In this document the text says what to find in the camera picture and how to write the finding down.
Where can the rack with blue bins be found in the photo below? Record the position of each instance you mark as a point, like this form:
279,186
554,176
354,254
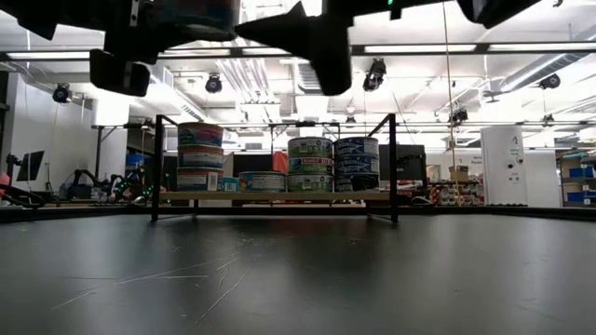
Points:
582,173

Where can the silver can blue white label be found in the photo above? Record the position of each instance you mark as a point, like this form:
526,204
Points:
356,146

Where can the silver can green red label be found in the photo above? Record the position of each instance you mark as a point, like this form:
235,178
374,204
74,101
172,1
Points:
310,147

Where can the rack of colourful goods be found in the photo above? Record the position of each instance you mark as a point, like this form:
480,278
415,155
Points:
456,193

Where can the black frame wooden shelf rack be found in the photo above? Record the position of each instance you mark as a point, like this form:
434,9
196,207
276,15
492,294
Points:
392,163

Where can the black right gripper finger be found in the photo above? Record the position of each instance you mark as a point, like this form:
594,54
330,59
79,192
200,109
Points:
288,30

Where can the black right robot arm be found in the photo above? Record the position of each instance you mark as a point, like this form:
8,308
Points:
498,11

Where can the black stand post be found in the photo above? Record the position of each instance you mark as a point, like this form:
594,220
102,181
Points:
98,158

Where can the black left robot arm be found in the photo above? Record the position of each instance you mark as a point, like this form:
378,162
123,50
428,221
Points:
28,14

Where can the teal label seafood can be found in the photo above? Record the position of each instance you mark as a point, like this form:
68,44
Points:
262,182
230,184

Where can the red board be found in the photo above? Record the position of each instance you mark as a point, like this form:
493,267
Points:
279,163

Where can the cardboard box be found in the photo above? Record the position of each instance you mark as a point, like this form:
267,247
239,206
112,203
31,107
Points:
459,173

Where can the small black monitor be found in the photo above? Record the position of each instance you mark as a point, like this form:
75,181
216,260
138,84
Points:
30,165

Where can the silver can blue barcode label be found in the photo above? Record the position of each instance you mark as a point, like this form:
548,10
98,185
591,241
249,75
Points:
356,164

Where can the black ceiling camera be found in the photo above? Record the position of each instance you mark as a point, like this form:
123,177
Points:
213,84
550,81
375,74
458,115
62,93

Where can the blue bin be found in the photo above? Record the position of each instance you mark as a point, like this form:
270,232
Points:
135,161

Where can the light wooden shelf board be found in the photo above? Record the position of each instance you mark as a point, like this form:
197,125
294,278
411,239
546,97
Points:
279,196

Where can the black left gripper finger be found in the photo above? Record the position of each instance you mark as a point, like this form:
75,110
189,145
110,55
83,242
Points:
200,33

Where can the black table mat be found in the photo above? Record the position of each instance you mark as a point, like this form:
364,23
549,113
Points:
279,279

